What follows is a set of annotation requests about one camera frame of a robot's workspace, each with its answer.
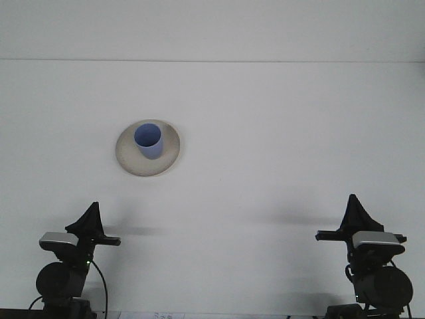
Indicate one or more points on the pale round plate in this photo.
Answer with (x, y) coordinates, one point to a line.
(133, 163)

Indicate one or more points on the white printed paper sheet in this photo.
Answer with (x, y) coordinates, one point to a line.
(156, 315)

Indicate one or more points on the pale blue cup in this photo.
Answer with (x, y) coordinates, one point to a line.
(149, 149)

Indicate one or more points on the pale grey camera box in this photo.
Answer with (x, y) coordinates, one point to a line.
(375, 237)
(58, 237)

